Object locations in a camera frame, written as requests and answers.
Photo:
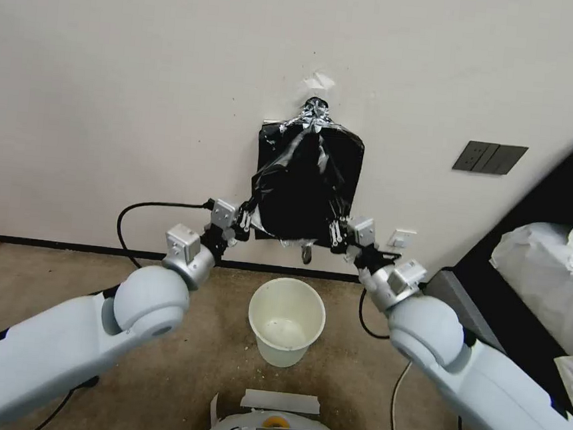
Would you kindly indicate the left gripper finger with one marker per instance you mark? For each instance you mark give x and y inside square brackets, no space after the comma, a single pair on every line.
[244,215]
[241,232]

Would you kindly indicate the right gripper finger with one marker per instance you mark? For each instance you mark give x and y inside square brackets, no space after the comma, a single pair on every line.
[337,242]
[338,225]

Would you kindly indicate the black plastic trash bag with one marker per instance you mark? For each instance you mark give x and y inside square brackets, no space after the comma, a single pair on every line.
[298,196]

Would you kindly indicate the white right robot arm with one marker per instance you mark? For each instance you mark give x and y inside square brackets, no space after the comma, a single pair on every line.
[482,388]

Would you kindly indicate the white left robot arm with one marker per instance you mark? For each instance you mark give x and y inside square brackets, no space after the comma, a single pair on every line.
[55,335]

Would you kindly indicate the white plastic trash bin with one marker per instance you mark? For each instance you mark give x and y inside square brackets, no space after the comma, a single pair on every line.
[285,320]

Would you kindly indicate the black baseboard strip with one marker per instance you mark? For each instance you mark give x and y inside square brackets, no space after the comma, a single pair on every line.
[88,247]

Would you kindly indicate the white bed sheet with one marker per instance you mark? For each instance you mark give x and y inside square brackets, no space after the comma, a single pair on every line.
[538,267]

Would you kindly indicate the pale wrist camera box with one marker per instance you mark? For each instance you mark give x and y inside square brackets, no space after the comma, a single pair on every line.
[224,213]
[363,230]

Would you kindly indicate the white wall socket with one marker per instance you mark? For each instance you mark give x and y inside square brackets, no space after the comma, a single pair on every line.
[401,238]

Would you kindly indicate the torn white wall tape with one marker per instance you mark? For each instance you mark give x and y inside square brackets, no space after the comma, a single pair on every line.
[319,80]

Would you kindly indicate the dark wall switch panel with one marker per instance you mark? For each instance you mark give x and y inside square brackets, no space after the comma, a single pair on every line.
[489,157]

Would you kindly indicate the black bed frame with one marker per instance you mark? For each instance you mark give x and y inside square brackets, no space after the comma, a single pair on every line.
[533,206]

